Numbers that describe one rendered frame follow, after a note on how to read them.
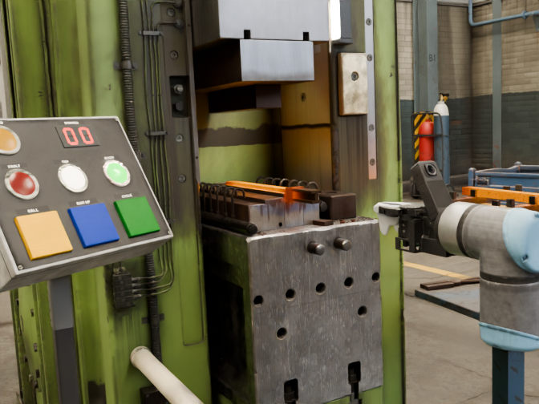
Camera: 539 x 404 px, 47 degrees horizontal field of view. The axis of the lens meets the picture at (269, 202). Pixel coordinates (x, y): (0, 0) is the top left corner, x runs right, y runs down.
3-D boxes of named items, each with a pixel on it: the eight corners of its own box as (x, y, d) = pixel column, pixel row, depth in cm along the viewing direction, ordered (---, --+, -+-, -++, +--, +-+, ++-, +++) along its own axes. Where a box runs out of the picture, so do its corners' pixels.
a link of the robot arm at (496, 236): (520, 282, 88) (520, 214, 87) (455, 267, 99) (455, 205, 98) (562, 272, 93) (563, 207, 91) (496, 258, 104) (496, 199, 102)
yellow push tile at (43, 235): (74, 248, 102) (56, 209, 103) (33, 258, 96) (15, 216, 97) (68, 253, 103) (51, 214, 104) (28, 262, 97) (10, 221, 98)
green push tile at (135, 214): (161, 229, 118) (145, 195, 119) (131, 236, 112) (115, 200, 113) (156, 233, 119) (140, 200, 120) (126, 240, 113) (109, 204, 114)
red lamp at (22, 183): (39, 196, 102) (37, 170, 101) (9, 199, 99) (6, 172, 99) (36, 195, 104) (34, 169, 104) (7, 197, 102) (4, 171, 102)
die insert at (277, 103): (281, 107, 159) (281, 84, 158) (256, 108, 155) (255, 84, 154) (231, 112, 185) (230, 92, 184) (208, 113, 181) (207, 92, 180)
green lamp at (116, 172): (131, 183, 118) (130, 161, 117) (107, 186, 115) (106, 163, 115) (127, 183, 120) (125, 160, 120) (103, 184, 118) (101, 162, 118)
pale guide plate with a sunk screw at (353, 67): (369, 114, 175) (367, 53, 173) (342, 115, 171) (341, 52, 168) (364, 114, 177) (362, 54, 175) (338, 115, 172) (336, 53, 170)
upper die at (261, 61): (314, 80, 151) (313, 41, 150) (241, 81, 141) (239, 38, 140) (239, 92, 187) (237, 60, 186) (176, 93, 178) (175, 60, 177)
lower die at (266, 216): (319, 223, 155) (318, 189, 154) (249, 232, 146) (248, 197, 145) (245, 207, 192) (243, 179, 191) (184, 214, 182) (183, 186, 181)
